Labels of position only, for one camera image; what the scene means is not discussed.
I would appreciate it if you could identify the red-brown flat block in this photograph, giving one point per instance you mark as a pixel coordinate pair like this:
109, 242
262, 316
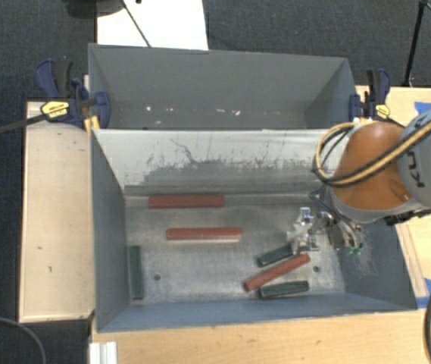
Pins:
275, 272
203, 234
185, 201

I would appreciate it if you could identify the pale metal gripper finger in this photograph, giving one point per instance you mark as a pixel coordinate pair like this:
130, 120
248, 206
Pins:
305, 216
306, 241

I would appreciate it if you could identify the pale wood flat board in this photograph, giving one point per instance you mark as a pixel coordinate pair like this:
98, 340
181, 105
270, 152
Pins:
58, 222

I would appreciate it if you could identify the grey metal bin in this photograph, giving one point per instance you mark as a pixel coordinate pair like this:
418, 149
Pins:
215, 154

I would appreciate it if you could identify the dark green flat block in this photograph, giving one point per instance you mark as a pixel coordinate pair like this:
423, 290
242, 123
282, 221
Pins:
273, 256
283, 289
136, 272

